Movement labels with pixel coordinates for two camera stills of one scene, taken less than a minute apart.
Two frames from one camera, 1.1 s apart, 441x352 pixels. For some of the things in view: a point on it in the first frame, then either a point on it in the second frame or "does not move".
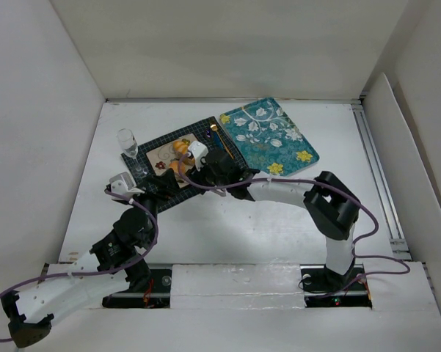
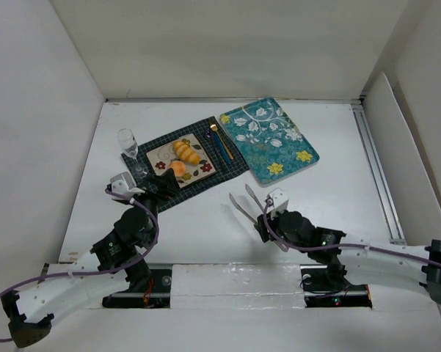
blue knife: (219, 141) does not move
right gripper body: (200, 172) -> (261, 226)
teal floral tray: (268, 138) does not move
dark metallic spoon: (208, 135) does not move
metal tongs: (219, 190) -> (241, 210)
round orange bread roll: (175, 165) does not move
